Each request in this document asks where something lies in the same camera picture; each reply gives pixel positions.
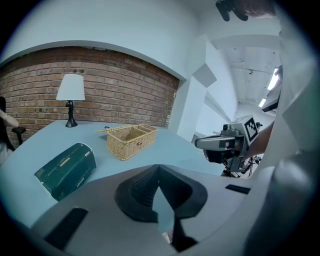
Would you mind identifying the black office chair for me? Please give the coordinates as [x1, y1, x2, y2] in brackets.
[0, 96, 27, 152]

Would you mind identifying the black head-worn camera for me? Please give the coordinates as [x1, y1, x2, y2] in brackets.
[215, 0, 251, 22]

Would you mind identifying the person's white shirt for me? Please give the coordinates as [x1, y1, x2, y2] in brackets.
[249, 0, 318, 251]

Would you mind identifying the person's right forearm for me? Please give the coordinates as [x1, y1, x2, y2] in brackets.
[246, 121, 276, 161]

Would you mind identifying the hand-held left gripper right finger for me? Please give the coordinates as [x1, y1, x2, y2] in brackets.
[159, 164, 263, 256]

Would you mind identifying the white shade table lamp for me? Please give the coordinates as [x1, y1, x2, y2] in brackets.
[55, 73, 86, 129]

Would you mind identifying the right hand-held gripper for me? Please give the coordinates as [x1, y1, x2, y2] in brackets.
[194, 114, 260, 173]

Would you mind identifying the dark green box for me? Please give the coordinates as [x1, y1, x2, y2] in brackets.
[34, 142, 97, 202]

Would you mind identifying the wicker basket with lid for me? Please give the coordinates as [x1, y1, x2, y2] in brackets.
[94, 123, 159, 162]

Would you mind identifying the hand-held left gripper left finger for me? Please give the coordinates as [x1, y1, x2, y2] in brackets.
[31, 164, 176, 256]

